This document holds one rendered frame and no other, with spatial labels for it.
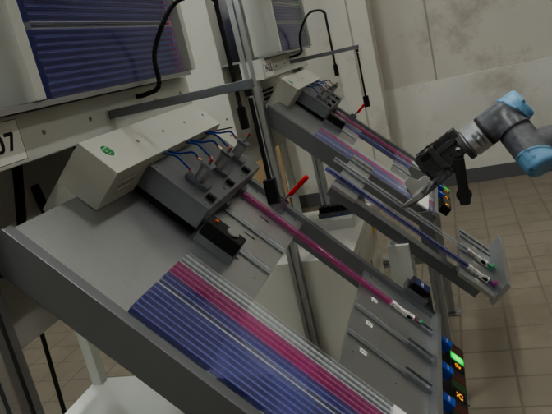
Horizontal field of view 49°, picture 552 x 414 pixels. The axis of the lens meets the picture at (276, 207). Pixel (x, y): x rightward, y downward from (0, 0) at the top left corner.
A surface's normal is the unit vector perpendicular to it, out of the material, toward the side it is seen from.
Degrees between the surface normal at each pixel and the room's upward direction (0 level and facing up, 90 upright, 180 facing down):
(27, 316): 90
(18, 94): 90
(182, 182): 47
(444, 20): 90
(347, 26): 90
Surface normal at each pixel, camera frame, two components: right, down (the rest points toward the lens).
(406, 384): 0.55, -0.75
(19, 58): -0.24, 0.29
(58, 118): 0.94, -0.15
